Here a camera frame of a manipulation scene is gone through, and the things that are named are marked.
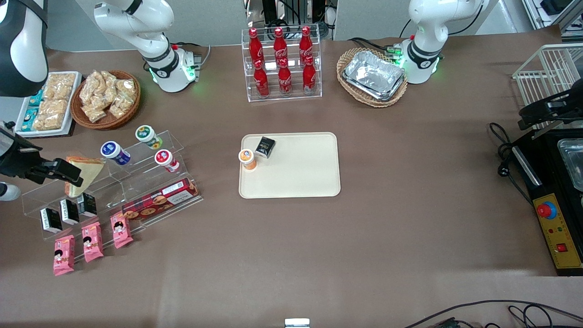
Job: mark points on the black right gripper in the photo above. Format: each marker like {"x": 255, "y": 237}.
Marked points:
{"x": 14, "y": 163}

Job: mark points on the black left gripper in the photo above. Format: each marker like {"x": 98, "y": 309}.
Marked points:
{"x": 544, "y": 110}

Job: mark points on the triangle sandwich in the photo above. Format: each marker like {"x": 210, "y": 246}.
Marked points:
{"x": 91, "y": 169}

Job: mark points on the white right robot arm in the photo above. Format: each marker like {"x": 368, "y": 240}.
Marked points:
{"x": 157, "y": 68}

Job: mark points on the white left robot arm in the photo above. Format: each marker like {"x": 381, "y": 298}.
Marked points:
{"x": 423, "y": 45}

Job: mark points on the white rectangular plastic tray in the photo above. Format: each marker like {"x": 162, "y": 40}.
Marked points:
{"x": 73, "y": 102}

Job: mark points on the cream plastic tray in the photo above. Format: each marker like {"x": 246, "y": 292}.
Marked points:
{"x": 300, "y": 168}

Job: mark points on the small black carton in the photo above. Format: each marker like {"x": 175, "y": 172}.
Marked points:
{"x": 86, "y": 205}
{"x": 51, "y": 220}
{"x": 69, "y": 212}

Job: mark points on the blue lid jar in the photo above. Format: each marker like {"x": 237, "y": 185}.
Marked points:
{"x": 115, "y": 152}

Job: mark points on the crispy rice snack pack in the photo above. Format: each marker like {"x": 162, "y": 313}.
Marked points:
{"x": 50, "y": 114}
{"x": 59, "y": 86}

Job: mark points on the teal snack pack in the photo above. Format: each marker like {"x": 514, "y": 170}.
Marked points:
{"x": 37, "y": 98}
{"x": 29, "y": 119}

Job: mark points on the metal pan in machine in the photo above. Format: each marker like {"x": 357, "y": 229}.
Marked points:
{"x": 573, "y": 161}

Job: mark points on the clear bag of snacks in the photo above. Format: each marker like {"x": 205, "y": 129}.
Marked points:
{"x": 109, "y": 84}
{"x": 94, "y": 113}
{"x": 90, "y": 89}
{"x": 125, "y": 98}

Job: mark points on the brown wicker basket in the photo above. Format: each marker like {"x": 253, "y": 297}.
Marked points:
{"x": 109, "y": 122}

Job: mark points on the clear acrylic stepped stand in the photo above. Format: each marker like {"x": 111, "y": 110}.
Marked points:
{"x": 136, "y": 182}

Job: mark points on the pink snack pack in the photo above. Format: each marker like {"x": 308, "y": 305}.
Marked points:
{"x": 92, "y": 242}
{"x": 63, "y": 255}
{"x": 121, "y": 230}

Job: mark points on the green lid jar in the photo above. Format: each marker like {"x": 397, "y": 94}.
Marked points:
{"x": 148, "y": 136}

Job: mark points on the red emergency stop button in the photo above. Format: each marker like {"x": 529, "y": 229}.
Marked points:
{"x": 546, "y": 210}

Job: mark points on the red cookie box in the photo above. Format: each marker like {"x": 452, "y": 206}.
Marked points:
{"x": 159, "y": 200}

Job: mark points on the red lid jar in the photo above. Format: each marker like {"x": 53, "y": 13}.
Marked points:
{"x": 166, "y": 160}

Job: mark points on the black machine yellow panel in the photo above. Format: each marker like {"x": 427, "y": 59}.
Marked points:
{"x": 558, "y": 237}

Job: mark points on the stacked aluminium foil trays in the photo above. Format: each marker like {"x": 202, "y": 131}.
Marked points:
{"x": 373, "y": 75}

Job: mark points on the orange lid cup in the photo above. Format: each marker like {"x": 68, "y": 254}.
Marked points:
{"x": 247, "y": 158}

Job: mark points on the light wicker basket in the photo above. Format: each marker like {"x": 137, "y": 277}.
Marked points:
{"x": 346, "y": 89}

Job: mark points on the small black box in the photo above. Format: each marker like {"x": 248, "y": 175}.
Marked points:
{"x": 265, "y": 146}

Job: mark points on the red cola bottle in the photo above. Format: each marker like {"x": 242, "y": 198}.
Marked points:
{"x": 255, "y": 45}
{"x": 305, "y": 43}
{"x": 279, "y": 44}
{"x": 309, "y": 77}
{"x": 261, "y": 82}
{"x": 285, "y": 79}

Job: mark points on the clear acrylic bottle rack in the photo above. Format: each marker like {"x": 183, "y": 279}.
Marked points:
{"x": 282, "y": 98}

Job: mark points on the black background equipment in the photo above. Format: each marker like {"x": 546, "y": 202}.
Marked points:
{"x": 291, "y": 13}

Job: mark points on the small silver metal block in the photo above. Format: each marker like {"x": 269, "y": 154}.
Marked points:
{"x": 297, "y": 323}

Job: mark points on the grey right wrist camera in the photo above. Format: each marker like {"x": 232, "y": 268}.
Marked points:
{"x": 8, "y": 191}

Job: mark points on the aluminium frame structure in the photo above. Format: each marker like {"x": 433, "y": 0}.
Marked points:
{"x": 553, "y": 11}

